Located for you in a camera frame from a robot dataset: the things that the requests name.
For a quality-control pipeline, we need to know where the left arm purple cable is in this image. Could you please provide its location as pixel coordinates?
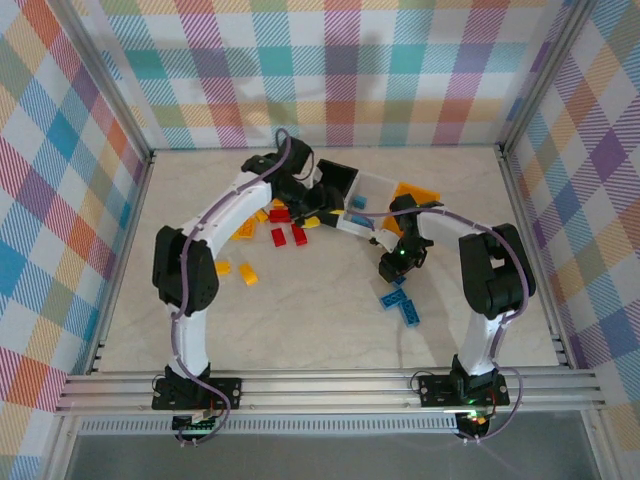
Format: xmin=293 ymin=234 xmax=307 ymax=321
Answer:
xmin=168 ymin=128 xmax=294 ymax=447

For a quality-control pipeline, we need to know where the aluminium corner post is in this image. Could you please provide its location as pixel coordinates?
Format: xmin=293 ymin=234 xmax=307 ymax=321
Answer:
xmin=497 ymin=0 xmax=599 ymax=151
xmin=49 ymin=0 xmax=154 ymax=164

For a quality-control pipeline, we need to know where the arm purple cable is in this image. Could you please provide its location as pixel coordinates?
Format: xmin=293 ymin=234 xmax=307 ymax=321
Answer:
xmin=347 ymin=208 xmax=536 ymax=446
xmin=168 ymin=128 xmax=294 ymax=447

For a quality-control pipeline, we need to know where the aluminium side rail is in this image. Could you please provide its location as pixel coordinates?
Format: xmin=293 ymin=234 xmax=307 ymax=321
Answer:
xmin=498 ymin=144 xmax=576 ymax=371
xmin=87 ymin=152 xmax=156 ymax=376

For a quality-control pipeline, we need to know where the aluminium mounting rail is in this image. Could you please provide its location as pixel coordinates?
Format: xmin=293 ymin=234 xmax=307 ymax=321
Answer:
xmin=54 ymin=367 xmax=607 ymax=416

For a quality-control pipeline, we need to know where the clear plastic container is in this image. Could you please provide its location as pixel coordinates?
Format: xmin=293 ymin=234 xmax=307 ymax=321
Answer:
xmin=335 ymin=169 xmax=401 ymax=241

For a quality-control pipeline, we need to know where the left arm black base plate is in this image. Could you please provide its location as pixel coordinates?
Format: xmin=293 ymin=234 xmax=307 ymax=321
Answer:
xmin=151 ymin=377 xmax=243 ymax=412

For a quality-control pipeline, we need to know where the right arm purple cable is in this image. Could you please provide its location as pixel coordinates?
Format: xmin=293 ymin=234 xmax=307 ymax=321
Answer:
xmin=347 ymin=208 xmax=536 ymax=446

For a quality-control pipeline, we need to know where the slotted grey cable duct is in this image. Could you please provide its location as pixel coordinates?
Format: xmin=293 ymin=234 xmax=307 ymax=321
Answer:
xmin=78 ymin=418 xmax=461 ymax=436

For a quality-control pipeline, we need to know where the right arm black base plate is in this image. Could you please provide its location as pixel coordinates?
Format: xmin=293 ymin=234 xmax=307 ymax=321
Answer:
xmin=417 ymin=373 xmax=511 ymax=409

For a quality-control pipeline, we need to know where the yellow plastic container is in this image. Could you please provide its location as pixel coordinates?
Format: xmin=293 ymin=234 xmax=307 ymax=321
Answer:
xmin=378 ymin=182 xmax=444 ymax=242

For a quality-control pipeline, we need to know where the black plastic container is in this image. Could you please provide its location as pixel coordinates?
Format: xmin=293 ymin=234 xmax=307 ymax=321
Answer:
xmin=317 ymin=158 xmax=360 ymax=204

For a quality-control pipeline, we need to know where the yellow lego plate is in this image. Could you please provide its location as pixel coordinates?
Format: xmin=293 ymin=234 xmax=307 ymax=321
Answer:
xmin=230 ymin=219 xmax=258 ymax=242

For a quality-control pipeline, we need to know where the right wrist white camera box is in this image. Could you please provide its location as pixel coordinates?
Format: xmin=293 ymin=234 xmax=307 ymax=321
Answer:
xmin=370 ymin=229 xmax=399 ymax=251

